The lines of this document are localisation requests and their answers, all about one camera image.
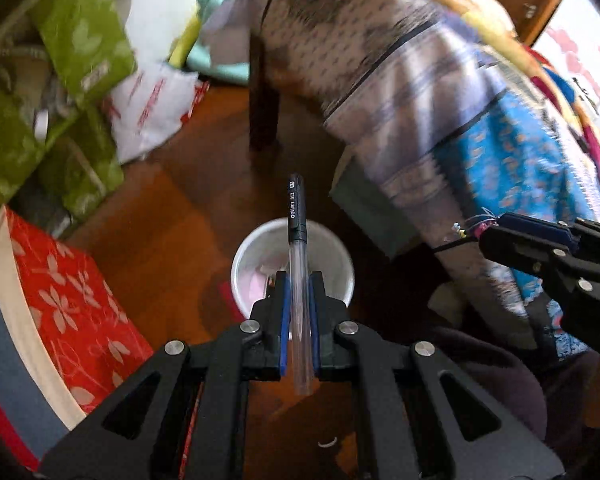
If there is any white cup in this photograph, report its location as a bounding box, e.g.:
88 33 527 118
230 217 355 321

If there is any green leaf-print storage box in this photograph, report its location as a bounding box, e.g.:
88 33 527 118
0 60 81 206
35 105 126 221

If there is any blue white patterned blanket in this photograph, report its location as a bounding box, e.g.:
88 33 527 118
200 0 600 361

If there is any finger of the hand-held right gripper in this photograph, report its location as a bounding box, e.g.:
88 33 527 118
479 225 600 311
497 212 600 261

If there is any multicoloured patchwork cloth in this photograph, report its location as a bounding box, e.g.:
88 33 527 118
525 45 600 211

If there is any yellow green hoop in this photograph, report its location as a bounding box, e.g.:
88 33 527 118
169 0 311 68

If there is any dark wooden furniture leg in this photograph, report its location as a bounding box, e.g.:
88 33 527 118
248 35 281 151

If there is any dark cloth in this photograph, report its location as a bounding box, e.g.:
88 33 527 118
420 325 551 441

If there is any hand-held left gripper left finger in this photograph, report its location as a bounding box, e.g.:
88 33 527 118
37 271 292 480

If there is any red leaf-print storage box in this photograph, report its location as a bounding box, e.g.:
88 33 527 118
0 205 156 471

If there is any teal cloth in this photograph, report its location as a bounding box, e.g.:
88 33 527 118
186 0 253 86

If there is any clear pen with black cap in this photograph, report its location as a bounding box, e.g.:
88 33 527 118
286 172 315 397

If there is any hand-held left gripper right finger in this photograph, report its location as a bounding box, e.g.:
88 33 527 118
307 271 566 480

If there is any grey blue board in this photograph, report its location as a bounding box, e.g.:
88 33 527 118
0 292 71 446

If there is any white red-print plastic bag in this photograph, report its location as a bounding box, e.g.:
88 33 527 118
102 62 211 163

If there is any green floral bag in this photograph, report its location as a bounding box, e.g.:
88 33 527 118
30 0 138 106

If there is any grey green cushion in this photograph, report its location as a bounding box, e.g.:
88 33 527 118
328 152 426 261

